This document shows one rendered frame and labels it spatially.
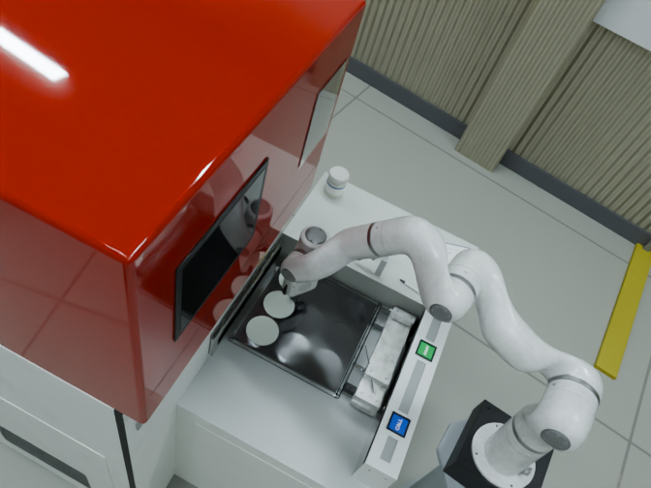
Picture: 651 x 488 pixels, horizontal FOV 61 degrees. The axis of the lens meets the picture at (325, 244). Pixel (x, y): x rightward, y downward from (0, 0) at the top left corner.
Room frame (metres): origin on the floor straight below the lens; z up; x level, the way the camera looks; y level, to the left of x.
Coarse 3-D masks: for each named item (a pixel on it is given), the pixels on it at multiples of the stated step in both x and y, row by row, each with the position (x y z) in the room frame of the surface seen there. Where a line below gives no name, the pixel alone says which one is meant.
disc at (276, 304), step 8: (272, 296) 0.95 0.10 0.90; (280, 296) 0.96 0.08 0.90; (288, 296) 0.97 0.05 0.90; (264, 304) 0.91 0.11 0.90; (272, 304) 0.92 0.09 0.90; (280, 304) 0.93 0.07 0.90; (288, 304) 0.94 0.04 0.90; (272, 312) 0.89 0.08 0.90; (280, 312) 0.90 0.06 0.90; (288, 312) 0.91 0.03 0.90
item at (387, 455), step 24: (432, 336) 0.98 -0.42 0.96; (408, 360) 0.86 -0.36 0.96; (432, 360) 0.89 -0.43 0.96; (408, 384) 0.79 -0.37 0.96; (408, 408) 0.72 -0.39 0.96; (384, 432) 0.63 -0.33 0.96; (408, 432) 0.65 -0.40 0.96; (384, 456) 0.56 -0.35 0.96; (360, 480) 0.53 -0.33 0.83; (384, 480) 0.52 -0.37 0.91
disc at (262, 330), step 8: (256, 320) 0.84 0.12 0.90; (264, 320) 0.85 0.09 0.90; (272, 320) 0.86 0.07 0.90; (248, 328) 0.81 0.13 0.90; (256, 328) 0.82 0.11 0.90; (264, 328) 0.83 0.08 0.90; (272, 328) 0.84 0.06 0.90; (248, 336) 0.79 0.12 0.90; (256, 336) 0.79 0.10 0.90; (264, 336) 0.80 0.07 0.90; (272, 336) 0.81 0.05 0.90; (264, 344) 0.78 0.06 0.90
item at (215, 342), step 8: (280, 240) 1.14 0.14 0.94; (280, 248) 1.14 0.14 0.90; (272, 256) 1.07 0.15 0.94; (264, 264) 1.02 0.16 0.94; (272, 264) 1.09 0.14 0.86; (264, 272) 1.04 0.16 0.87; (256, 280) 0.96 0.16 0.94; (248, 288) 0.92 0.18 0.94; (256, 288) 0.97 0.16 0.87; (248, 296) 0.93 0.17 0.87; (240, 304) 0.86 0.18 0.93; (232, 312) 0.82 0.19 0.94; (240, 312) 0.88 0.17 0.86; (232, 320) 0.83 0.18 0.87; (224, 328) 0.77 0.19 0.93; (216, 336) 0.73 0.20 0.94; (224, 336) 0.78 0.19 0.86; (216, 344) 0.73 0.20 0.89; (208, 352) 0.71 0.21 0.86
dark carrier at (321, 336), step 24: (336, 288) 1.06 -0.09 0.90; (264, 312) 0.88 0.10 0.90; (312, 312) 0.94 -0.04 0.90; (336, 312) 0.98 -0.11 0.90; (360, 312) 1.01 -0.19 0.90; (240, 336) 0.78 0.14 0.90; (288, 336) 0.83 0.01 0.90; (312, 336) 0.86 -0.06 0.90; (336, 336) 0.89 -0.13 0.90; (360, 336) 0.92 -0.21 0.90; (288, 360) 0.76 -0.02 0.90; (312, 360) 0.78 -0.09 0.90; (336, 360) 0.81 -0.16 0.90; (336, 384) 0.74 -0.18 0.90
